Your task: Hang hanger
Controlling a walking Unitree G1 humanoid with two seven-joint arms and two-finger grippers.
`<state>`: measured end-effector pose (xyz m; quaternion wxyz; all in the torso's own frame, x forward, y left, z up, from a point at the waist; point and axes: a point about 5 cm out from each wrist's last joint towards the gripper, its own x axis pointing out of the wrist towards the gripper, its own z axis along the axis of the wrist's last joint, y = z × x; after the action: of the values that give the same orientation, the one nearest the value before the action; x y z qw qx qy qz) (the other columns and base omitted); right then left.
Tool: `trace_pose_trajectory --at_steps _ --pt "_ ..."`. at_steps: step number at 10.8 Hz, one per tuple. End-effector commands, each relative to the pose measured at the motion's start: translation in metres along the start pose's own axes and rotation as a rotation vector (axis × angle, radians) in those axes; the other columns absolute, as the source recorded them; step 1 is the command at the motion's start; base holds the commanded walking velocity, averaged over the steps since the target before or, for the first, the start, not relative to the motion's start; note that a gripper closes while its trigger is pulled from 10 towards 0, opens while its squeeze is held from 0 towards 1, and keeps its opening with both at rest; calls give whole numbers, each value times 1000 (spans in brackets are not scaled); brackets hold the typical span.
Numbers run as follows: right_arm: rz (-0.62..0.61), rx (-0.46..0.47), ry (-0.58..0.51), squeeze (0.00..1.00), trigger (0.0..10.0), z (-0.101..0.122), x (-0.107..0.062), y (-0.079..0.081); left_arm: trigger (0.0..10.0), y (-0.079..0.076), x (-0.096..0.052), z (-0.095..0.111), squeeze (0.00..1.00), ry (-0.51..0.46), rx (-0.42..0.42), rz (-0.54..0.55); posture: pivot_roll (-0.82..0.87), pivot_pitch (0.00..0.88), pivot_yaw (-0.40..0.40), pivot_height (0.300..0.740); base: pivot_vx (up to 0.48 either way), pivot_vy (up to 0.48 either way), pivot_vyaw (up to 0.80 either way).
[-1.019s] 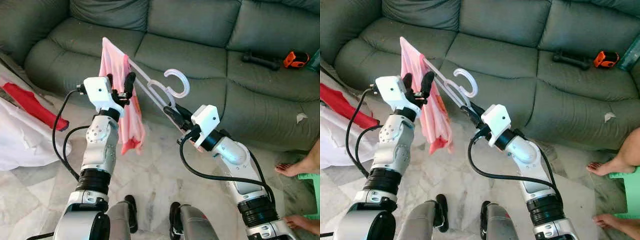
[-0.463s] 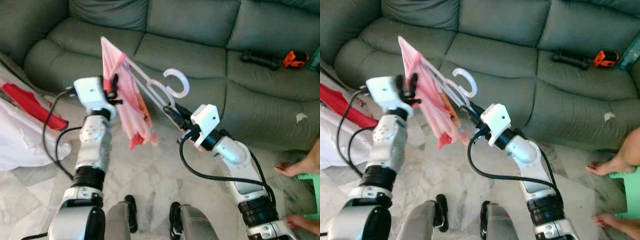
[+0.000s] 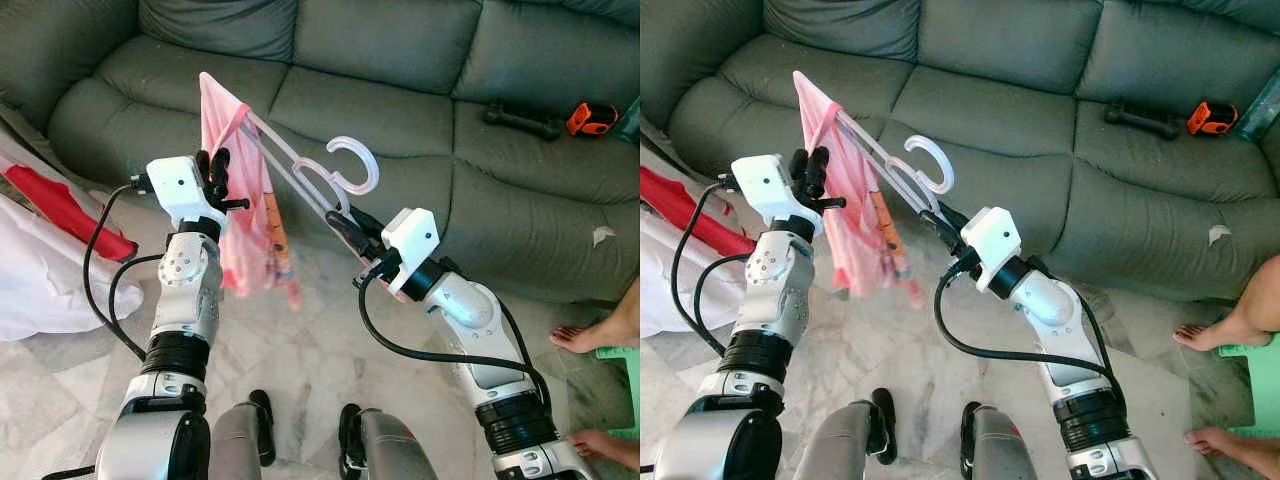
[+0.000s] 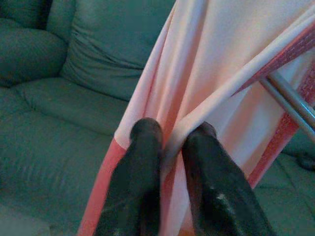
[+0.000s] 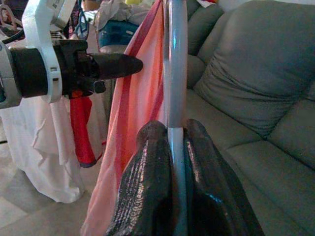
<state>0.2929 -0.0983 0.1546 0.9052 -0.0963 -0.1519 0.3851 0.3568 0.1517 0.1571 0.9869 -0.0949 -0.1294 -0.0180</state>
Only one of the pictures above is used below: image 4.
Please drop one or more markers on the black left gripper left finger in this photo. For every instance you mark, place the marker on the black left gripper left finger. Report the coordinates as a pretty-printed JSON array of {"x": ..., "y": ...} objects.
[{"x": 133, "y": 191}]

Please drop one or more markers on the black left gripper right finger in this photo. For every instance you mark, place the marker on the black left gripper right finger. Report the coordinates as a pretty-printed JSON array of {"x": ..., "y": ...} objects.
[{"x": 216, "y": 196}]

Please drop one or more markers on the pink plastic hanger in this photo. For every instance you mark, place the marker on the pink plastic hanger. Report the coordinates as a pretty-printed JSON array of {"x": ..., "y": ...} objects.
[{"x": 295, "y": 96}]

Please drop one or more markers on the pink garment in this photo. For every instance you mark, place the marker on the pink garment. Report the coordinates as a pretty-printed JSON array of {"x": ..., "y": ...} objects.
[{"x": 209, "y": 61}]

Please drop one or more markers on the dark green sofa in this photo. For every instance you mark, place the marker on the dark green sofa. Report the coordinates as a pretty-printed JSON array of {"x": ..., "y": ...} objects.
[{"x": 49, "y": 147}]

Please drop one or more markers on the bluish sofa back cushion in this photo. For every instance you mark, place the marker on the bluish sofa back cushion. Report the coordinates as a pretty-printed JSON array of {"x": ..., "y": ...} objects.
[{"x": 105, "y": 49}]

